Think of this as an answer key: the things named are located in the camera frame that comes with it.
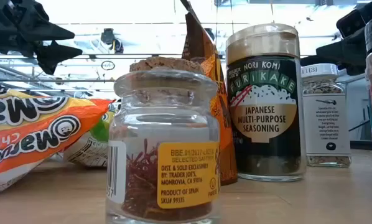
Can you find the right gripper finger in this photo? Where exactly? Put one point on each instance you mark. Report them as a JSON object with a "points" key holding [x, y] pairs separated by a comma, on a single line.
{"points": [[312, 61], [351, 49]]}

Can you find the green-edged ramen noodle pack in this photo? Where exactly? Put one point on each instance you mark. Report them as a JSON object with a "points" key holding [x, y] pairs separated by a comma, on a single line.
{"points": [[92, 146]]}

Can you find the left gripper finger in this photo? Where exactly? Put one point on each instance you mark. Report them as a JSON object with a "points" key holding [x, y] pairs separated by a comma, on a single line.
{"points": [[53, 54], [36, 25]]}

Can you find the beige cup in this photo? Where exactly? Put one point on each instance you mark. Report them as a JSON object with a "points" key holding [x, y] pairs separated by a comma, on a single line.
{"points": [[263, 118]]}

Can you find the orange brown foil pouch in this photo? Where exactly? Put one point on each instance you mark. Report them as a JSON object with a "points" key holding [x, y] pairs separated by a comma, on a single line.
{"points": [[201, 46]]}

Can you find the orange ramen noodle pack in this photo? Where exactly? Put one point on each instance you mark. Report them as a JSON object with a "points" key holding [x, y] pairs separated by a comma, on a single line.
{"points": [[33, 133]]}

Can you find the white-lid seasoning jar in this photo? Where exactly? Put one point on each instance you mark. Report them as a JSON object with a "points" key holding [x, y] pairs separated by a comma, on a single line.
{"points": [[326, 124]]}

